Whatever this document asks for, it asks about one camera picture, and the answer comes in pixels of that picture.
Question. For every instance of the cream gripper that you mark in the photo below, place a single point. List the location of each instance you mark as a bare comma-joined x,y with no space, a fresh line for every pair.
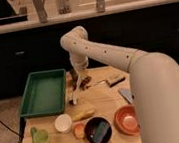
81,69

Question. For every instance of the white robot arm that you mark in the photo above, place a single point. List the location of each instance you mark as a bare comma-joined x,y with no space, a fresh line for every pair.
154,82

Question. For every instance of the green plastic tray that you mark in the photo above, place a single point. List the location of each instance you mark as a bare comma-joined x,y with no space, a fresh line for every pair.
44,94

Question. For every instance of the dark brown cup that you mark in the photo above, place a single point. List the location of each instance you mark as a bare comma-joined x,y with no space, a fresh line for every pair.
74,76

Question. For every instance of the brown crumpled object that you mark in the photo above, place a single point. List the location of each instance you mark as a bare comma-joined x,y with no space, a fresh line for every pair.
81,83

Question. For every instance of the blue grey folded cloth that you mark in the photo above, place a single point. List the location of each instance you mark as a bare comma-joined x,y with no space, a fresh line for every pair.
126,94

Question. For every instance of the white cup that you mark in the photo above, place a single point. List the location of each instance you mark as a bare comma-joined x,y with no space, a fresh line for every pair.
63,123

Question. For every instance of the black bowl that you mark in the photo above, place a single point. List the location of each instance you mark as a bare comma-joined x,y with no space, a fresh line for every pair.
92,124

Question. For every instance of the blue sponge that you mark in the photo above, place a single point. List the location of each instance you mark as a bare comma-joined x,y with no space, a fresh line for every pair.
100,132

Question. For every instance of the orange red bowl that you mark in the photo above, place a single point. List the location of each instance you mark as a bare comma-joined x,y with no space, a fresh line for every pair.
125,120

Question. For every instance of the light green cup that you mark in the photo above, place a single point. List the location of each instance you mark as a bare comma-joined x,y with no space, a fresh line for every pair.
42,136

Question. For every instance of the small black handled brush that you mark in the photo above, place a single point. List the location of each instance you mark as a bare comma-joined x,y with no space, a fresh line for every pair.
110,81

